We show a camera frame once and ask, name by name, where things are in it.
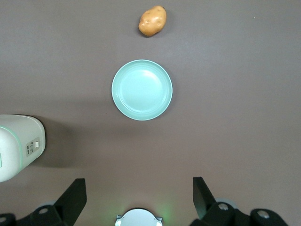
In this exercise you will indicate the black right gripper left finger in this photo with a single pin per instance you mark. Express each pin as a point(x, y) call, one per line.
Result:
point(70, 202)

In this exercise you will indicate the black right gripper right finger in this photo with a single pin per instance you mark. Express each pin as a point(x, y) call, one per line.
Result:
point(204, 200)

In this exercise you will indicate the beige toaster with orange trim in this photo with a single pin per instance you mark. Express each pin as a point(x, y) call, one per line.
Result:
point(16, 146)

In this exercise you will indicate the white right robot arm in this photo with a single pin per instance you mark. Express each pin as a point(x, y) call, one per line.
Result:
point(138, 217)

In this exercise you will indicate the brown table cloth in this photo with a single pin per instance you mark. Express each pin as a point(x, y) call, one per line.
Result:
point(235, 117)

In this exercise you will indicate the mint green round plate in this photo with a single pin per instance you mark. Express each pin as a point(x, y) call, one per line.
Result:
point(142, 90)

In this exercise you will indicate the orange bread roll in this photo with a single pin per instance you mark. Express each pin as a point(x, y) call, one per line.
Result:
point(152, 21)

